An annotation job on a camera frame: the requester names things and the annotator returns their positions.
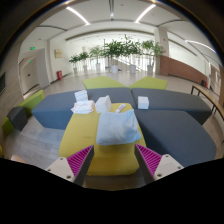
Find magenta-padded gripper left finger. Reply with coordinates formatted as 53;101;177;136
45;145;95;187

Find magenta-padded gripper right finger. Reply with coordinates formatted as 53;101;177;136
134;143;185;186

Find light blue towel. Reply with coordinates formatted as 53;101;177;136
95;108;143;147

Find yellow ottoman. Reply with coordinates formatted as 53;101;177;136
58;102;148;177

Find pink-printed wet wipes pack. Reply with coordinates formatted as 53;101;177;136
70;99;96;115

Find small white box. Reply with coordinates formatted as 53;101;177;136
137;96;150;110

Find white tube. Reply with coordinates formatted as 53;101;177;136
114;103;127;114

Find large white box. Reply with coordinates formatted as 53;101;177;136
94;95;113;114

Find dark grey cube stool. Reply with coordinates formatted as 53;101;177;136
6;105;29;132

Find lime green bench seat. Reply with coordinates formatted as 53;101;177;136
1;89;45;135

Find lime green ottoman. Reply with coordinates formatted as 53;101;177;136
128;76;169;91
82;75;130;91

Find long wooden table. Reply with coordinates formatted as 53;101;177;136
190;83;224;122

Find brown wooden counter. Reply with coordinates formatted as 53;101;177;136
158;54;208;85

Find wooden shelf unit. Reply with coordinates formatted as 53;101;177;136
217;65;224;108

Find row of potted plants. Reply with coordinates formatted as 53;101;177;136
68;34;166;75

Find ceiling strip lights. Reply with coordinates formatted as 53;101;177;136
64;3;218;55

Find framed wall notice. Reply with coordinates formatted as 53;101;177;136
54;48;64;60

